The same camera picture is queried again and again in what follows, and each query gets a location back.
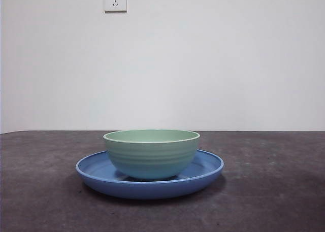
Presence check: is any green ribbed bowl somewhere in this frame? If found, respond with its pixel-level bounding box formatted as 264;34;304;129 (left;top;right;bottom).
102;129;201;181

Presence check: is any blue round plate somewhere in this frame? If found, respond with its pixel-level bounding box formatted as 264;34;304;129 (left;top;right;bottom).
75;148;225;200

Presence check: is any white wall socket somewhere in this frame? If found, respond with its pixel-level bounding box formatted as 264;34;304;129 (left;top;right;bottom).
104;0;127;14

